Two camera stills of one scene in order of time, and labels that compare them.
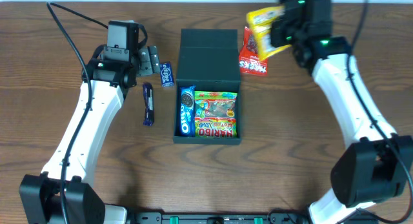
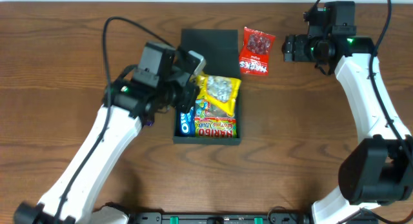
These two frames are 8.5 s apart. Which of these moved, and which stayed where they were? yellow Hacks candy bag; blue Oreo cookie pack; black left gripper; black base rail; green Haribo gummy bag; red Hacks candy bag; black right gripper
Moved: black right gripper; black left gripper; yellow Hacks candy bag
Stayed: black base rail; blue Oreo cookie pack; red Hacks candy bag; green Haribo gummy bag
